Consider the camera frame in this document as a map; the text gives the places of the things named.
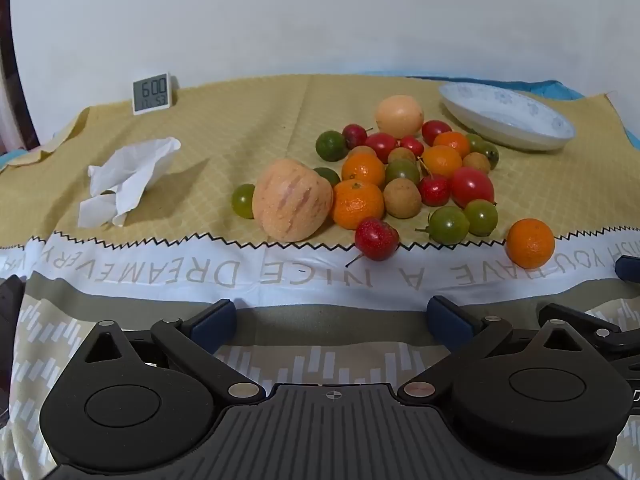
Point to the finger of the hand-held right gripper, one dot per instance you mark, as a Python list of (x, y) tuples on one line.
[(595, 329), (629, 267)]

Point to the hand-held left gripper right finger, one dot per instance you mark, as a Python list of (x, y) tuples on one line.
[(447, 322)]

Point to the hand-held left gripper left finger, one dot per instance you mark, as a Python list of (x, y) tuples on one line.
[(215, 325)]

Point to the green cherry tomato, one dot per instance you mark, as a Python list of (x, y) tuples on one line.
[(475, 141), (481, 217), (448, 225), (243, 201), (491, 156)]

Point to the orange tangerine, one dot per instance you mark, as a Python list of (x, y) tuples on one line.
[(442, 160), (530, 242), (363, 169), (357, 205), (451, 141)]

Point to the red apple with stem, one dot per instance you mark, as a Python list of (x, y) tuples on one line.
[(376, 239)]

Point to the red hawthorn berry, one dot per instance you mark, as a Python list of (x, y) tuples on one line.
[(434, 191), (354, 135), (411, 145)]

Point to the brown longan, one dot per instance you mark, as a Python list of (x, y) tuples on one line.
[(361, 150), (402, 197), (401, 153), (476, 162)]

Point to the red cherry tomato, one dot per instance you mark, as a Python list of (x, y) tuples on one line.
[(381, 146), (471, 186), (436, 131)]

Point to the striped pepino melon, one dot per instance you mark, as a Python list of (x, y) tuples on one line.
[(290, 200)]

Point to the olive green lime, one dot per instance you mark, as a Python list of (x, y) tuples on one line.
[(402, 170)]

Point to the small green lime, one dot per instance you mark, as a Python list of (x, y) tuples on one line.
[(331, 145), (330, 175)]

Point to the white patterned bowl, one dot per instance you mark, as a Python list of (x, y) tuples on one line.
[(500, 110)]

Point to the printed blanket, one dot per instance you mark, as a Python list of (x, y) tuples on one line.
[(320, 280)]

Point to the crumpled white tissue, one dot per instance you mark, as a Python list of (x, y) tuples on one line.
[(130, 175)]

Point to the teal bed sheet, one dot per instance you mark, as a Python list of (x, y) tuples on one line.
[(550, 87)]

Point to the yellow checked cloth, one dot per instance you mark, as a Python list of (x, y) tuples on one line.
[(225, 125)]

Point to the black object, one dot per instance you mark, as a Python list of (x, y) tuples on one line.
[(11, 315)]

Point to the pale yellow round fruit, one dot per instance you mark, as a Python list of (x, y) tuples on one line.
[(399, 116)]

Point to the white digital clock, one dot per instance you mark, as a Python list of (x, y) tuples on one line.
[(151, 94)]

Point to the light blue patterned cloth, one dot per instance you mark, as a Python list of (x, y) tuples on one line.
[(10, 160)]

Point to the dark door frame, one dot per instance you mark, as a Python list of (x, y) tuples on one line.
[(15, 110)]

